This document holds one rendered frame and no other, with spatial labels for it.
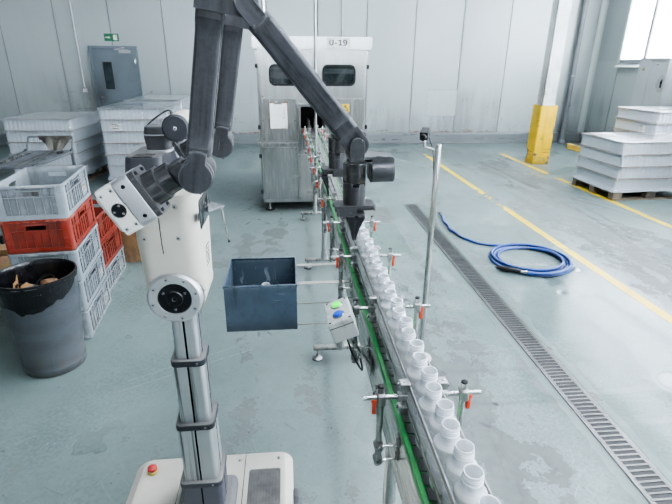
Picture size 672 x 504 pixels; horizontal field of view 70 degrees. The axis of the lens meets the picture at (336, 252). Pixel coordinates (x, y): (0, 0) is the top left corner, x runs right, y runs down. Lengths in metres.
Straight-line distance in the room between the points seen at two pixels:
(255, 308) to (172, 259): 0.76
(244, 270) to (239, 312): 0.31
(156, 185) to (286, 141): 5.03
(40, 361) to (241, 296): 1.69
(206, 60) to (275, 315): 1.26
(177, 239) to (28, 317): 2.01
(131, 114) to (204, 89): 6.85
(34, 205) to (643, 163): 7.35
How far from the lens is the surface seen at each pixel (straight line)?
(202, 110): 1.14
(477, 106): 12.48
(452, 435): 1.03
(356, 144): 1.15
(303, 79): 1.13
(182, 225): 1.36
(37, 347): 3.40
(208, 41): 1.12
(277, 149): 6.16
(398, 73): 11.87
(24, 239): 3.63
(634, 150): 7.99
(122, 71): 12.07
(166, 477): 2.25
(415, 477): 1.16
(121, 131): 8.03
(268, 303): 2.08
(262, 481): 2.15
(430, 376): 1.15
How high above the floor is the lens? 1.83
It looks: 22 degrees down
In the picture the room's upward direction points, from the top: 1 degrees clockwise
